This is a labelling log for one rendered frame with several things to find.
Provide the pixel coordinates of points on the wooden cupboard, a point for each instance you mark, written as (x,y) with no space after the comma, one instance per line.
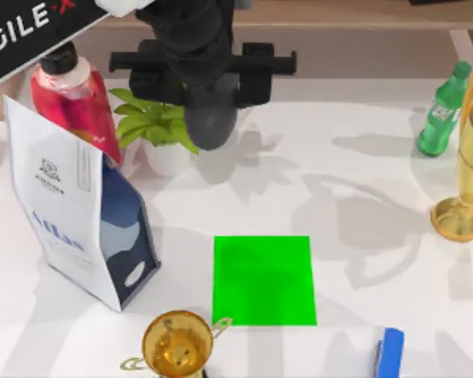
(358,23)

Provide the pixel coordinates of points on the flat green square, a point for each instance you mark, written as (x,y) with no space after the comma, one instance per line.
(264,281)

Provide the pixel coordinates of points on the white and blue carton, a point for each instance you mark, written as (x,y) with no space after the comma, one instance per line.
(63,220)

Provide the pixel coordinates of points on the tall gold trophy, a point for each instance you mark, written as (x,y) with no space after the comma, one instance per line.
(471,173)

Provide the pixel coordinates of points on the green bottle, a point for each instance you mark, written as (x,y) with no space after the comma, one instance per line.
(441,114)

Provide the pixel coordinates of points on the red bottle with black cap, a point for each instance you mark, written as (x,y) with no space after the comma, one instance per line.
(79,102)

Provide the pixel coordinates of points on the green plant in white pot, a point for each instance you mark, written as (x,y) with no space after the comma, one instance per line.
(157,130)

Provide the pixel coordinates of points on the blue stapler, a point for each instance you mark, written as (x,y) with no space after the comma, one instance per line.
(392,354)

